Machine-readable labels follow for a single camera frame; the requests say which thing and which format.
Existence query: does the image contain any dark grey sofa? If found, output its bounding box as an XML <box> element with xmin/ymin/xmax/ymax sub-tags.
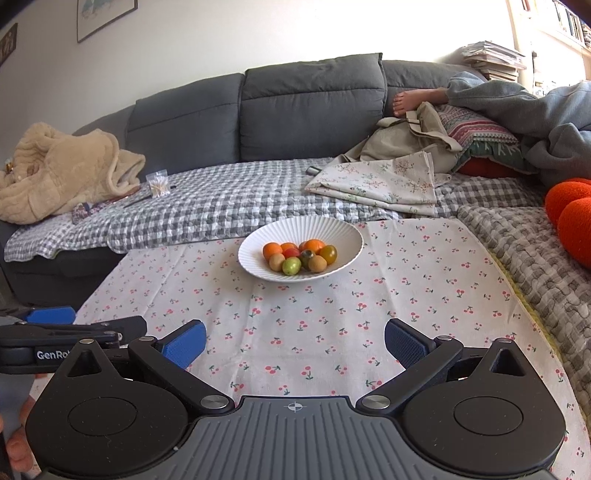
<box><xmin>1</xmin><ymin>54</ymin><xmax>458</xmax><ymax>308</ymax></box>

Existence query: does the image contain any grey checkered quilt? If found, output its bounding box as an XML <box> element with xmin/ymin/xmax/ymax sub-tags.
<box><xmin>4</xmin><ymin>158</ymin><xmax>544</xmax><ymax>264</ymax></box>

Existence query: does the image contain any small orange tomato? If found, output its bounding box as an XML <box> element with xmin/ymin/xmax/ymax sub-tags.
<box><xmin>280</xmin><ymin>242</ymin><xmax>297</xmax><ymax>251</ymax></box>

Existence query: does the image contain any folded floral cloth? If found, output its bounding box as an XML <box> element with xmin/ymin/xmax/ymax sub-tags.
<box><xmin>305</xmin><ymin>151</ymin><xmax>452</xmax><ymax>216</ymax></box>

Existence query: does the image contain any brown longan fruit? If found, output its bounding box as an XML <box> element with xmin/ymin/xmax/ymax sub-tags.
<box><xmin>269</xmin><ymin>253</ymin><xmax>286</xmax><ymax>272</ymax></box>
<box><xmin>308</xmin><ymin>255</ymin><xmax>328</xmax><ymax>273</ymax></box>

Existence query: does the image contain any white ribbed plate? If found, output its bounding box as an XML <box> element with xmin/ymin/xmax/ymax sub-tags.
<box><xmin>238</xmin><ymin>215</ymin><xmax>363</xmax><ymax>283</ymax></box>

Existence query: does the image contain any yellow orange tomato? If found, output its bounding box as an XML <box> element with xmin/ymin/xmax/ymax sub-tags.
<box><xmin>318</xmin><ymin>245</ymin><xmax>338</xmax><ymax>265</ymax></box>

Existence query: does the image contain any beige fluffy blanket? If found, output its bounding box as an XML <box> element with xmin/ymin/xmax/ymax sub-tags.
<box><xmin>1</xmin><ymin>123</ymin><xmax>146</xmax><ymax>225</ymax></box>

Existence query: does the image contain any stack of books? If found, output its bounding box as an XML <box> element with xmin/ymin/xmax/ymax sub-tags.
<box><xmin>460</xmin><ymin>40</ymin><xmax>527</xmax><ymax>82</ymax></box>

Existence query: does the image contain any red cushion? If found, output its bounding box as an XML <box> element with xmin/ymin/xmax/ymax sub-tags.
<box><xmin>458</xmin><ymin>157</ymin><xmax>518</xmax><ymax>179</ymax></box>

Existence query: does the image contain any orange knitted plush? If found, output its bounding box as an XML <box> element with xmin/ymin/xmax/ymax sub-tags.
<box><xmin>545</xmin><ymin>178</ymin><xmax>591</xmax><ymax>269</ymax></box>

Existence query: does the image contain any patterned striped pillow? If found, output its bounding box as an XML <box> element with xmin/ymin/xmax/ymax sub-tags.
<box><xmin>436</xmin><ymin>104</ymin><xmax>536</xmax><ymax>174</ymax></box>

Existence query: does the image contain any large orange mandarin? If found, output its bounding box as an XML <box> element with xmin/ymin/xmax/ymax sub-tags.
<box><xmin>301</xmin><ymin>239</ymin><xmax>325</xmax><ymax>254</ymax></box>

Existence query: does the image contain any person's left hand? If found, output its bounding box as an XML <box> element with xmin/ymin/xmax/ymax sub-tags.
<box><xmin>1</xmin><ymin>374</ymin><xmax>36</xmax><ymax>479</ymax></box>

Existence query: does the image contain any framed wall picture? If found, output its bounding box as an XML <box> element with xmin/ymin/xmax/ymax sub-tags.
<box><xmin>76</xmin><ymin>0</ymin><xmax>138</xmax><ymax>43</ymax></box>

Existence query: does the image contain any red tomato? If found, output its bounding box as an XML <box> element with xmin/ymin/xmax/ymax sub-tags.
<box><xmin>283</xmin><ymin>248</ymin><xmax>301</xmax><ymax>259</ymax></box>

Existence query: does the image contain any person's bare foot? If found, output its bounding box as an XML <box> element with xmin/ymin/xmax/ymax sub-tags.
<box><xmin>393</xmin><ymin>88</ymin><xmax>449</xmax><ymax>117</ymax></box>

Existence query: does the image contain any cherry print tablecloth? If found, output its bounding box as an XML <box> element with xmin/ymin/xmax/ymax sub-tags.
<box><xmin>77</xmin><ymin>219</ymin><xmax>590</xmax><ymax>479</ymax></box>

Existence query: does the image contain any dark green tomato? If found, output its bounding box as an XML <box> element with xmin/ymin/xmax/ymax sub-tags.
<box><xmin>298</xmin><ymin>249</ymin><xmax>315</xmax><ymax>271</ymax></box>

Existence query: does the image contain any small black object on quilt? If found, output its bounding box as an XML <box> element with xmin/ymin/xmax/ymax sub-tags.
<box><xmin>305</xmin><ymin>166</ymin><xmax>321</xmax><ymax>176</ymax></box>

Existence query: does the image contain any grey woven blanket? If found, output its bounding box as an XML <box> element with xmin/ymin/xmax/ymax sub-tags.
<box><xmin>457</xmin><ymin>206</ymin><xmax>590</xmax><ymax>415</ymax></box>

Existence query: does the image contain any grey sweatpants leg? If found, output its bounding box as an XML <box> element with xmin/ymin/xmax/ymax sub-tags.
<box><xmin>447</xmin><ymin>72</ymin><xmax>591</xmax><ymax>188</ymax></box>

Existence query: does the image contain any beige canvas bag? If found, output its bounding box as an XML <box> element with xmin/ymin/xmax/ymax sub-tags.
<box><xmin>335</xmin><ymin>102</ymin><xmax>463</xmax><ymax>174</ymax></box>

